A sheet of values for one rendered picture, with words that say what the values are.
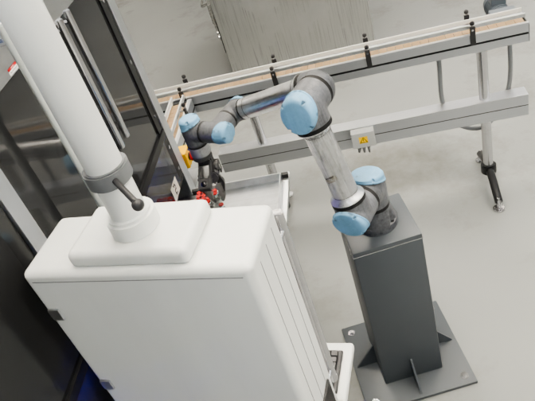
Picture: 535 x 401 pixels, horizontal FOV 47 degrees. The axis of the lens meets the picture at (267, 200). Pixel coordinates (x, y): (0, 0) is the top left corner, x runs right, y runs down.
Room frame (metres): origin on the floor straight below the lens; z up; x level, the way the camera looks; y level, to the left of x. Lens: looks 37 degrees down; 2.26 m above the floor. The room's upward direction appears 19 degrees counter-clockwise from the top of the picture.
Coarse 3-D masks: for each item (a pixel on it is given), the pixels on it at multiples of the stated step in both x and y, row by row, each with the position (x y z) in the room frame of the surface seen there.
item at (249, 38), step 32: (224, 0) 4.25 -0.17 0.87; (256, 0) 4.24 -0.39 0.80; (288, 0) 4.23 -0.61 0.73; (320, 0) 4.23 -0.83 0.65; (352, 0) 4.22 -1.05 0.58; (224, 32) 4.25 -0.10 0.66; (256, 32) 4.24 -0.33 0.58; (288, 32) 4.24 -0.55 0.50; (320, 32) 4.23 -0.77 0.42; (352, 32) 4.22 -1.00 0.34; (256, 64) 4.24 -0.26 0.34
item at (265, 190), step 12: (240, 180) 2.00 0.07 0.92; (252, 180) 1.99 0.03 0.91; (264, 180) 1.98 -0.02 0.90; (276, 180) 1.96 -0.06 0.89; (228, 192) 2.00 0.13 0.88; (240, 192) 1.97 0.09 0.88; (252, 192) 1.95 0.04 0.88; (264, 192) 1.92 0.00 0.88; (276, 192) 1.89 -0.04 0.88; (216, 204) 1.95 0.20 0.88; (228, 204) 1.92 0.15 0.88; (240, 204) 1.89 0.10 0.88; (252, 204) 1.87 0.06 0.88; (264, 204) 1.84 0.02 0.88; (276, 204) 1.82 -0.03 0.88
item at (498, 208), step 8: (480, 152) 2.70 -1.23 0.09; (480, 160) 2.72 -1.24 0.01; (488, 168) 2.49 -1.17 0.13; (496, 168) 2.50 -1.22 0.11; (488, 176) 2.45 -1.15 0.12; (496, 184) 2.38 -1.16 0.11; (496, 192) 2.34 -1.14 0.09; (496, 200) 2.31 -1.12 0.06; (496, 208) 2.31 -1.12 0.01; (504, 208) 2.29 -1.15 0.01
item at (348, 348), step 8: (328, 344) 1.19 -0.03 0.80; (336, 344) 1.18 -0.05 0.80; (344, 344) 1.17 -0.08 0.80; (352, 344) 1.16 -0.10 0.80; (344, 352) 1.14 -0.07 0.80; (352, 352) 1.13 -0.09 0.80; (344, 360) 1.11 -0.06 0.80; (352, 360) 1.11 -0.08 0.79; (344, 368) 1.08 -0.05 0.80; (344, 376) 1.06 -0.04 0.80; (344, 384) 1.03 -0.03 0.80; (344, 392) 1.01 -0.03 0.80; (344, 400) 0.99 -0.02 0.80
